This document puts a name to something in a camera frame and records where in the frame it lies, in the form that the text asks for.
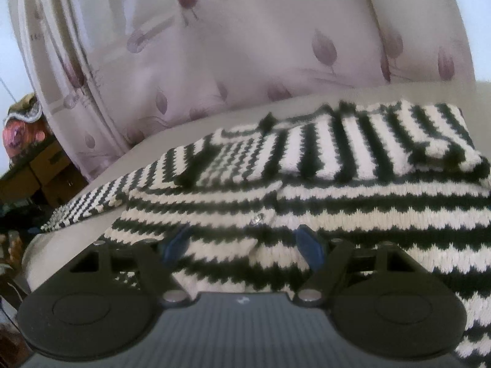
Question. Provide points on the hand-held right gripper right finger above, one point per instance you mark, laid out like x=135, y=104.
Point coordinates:
x=309, y=248

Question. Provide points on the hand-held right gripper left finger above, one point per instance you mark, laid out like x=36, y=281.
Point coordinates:
x=177, y=244

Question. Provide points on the black and white striped sweater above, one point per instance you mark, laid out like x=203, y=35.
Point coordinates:
x=345, y=203

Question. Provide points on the brown wooden cabinet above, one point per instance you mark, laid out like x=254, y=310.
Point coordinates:
x=42, y=168

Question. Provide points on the pink ornate decoration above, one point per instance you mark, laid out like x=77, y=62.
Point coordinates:
x=21, y=130

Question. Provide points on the tulip print sheer curtain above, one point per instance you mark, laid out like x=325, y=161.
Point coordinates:
x=238, y=46

